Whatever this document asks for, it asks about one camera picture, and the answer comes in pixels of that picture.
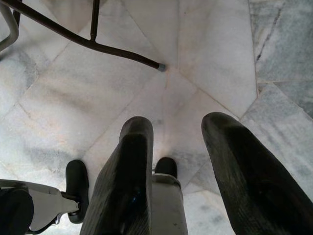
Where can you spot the black robot foot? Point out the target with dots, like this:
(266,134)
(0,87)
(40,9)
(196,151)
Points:
(166,166)
(77,178)

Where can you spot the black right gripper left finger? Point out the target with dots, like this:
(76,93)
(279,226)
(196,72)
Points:
(124,186)

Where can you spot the black robot right foot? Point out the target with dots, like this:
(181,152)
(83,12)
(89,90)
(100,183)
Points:
(166,166)

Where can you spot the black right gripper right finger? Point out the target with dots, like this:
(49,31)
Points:
(252,186)

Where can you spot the silver robot left leg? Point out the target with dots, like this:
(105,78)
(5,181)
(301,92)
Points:
(46,200)

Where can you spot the silver robot right leg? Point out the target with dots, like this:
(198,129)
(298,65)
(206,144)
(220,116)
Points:
(168,208)

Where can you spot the silver robot leg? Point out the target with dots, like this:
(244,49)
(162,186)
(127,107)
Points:
(168,208)
(46,200)

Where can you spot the grey bent metal tube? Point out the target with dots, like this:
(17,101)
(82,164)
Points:
(14,31)

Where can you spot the black robot left foot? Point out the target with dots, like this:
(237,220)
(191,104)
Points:
(77,178)

